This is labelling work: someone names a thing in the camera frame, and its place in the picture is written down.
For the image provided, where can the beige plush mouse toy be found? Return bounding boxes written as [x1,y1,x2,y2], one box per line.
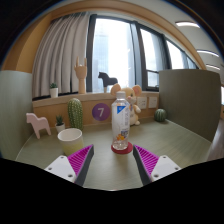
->
[110,83,143,127]

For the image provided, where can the pink wooden horse figure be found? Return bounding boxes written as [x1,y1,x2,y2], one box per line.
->
[25,112,53,140]

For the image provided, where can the white wall socket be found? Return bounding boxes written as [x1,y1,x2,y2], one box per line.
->
[148,96,159,109]
[137,96,148,110]

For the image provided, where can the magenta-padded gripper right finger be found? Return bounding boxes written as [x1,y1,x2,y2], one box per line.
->
[132,143,183,187]

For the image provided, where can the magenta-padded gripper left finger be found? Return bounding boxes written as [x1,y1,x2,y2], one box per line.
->
[43,143,95,187]

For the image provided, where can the black horse figure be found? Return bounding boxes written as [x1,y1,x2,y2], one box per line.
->
[97,71,119,94]

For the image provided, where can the small plant in white pot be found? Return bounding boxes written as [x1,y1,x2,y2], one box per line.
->
[49,82,59,99]

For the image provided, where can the clear plastic water bottle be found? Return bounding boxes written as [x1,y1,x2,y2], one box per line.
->
[110,90,131,152]

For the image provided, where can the dark-framed window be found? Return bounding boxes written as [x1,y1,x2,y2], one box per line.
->
[85,13,199,94]

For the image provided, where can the white and yellow cup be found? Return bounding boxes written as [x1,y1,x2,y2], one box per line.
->
[57,127,85,157]

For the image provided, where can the round purple number sign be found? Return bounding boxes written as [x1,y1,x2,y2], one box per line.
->
[91,102,111,122]

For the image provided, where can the round green cactus figure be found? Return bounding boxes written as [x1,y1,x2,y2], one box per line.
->
[153,108,168,123]

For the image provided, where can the tall green cactus figure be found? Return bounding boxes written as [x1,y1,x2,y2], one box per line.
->
[67,97,84,131]

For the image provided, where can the flat round red coaster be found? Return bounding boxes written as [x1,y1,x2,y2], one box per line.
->
[110,141,134,155]

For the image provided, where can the grey pleated curtain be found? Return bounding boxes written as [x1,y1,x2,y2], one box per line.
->
[31,12,91,99]

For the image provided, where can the ceiling light strips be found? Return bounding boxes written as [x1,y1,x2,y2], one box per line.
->
[174,20,222,72]

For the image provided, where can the grey-green desk partition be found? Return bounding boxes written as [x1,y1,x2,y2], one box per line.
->
[0,69,34,160]
[158,68,222,143]

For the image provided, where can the wooden hand model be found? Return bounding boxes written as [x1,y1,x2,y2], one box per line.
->
[73,56,88,95]

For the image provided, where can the small succulent in white pot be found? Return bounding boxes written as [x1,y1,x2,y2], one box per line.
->
[54,114,66,134]

